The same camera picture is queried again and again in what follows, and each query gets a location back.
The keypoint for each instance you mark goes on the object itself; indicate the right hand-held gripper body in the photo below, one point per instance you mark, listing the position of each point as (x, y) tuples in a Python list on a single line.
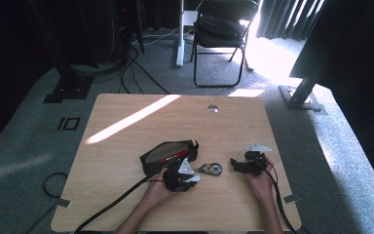
[(256, 161)]

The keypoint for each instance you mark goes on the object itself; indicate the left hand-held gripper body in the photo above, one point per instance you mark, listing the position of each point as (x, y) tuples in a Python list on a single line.
[(178, 180)]

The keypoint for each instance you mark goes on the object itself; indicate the red pen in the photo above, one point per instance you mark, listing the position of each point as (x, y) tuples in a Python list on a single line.
[(175, 156)]

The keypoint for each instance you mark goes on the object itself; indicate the black mesh pencil case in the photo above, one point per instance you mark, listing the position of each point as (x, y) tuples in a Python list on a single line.
[(162, 152)]

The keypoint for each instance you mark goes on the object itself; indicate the grey correction tape dispenser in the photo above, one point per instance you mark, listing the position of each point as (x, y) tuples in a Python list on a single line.
[(211, 169)]

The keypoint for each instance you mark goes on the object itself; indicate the person's left hand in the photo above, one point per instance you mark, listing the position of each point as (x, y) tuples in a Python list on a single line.
[(157, 191)]

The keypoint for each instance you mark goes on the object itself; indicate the person's right hand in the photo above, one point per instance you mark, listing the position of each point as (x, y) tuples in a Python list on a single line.
[(259, 185)]

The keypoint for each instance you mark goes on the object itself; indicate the grey tape piece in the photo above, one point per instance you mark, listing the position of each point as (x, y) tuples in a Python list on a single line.
[(292, 198), (63, 202)]

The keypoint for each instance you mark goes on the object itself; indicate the silver table grommet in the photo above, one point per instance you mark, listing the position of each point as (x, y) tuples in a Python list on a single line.
[(213, 108)]

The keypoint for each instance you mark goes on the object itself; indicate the black folding chair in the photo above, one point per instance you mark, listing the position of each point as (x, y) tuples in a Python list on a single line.
[(219, 48)]

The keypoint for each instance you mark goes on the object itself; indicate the white desk leg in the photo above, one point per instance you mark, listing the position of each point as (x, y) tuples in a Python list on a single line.
[(180, 39)]

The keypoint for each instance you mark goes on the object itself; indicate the black bag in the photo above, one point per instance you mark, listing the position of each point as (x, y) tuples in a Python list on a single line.
[(220, 27)]

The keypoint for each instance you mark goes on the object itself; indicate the black stand with square base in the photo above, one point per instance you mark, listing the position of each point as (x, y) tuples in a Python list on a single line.
[(66, 81)]

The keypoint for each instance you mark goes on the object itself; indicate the dark pleated curtain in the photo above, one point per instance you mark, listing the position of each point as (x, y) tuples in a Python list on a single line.
[(289, 18)]

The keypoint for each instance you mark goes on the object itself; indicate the black metal stand with base plate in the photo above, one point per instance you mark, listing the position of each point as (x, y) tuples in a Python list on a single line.
[(305, 87)]

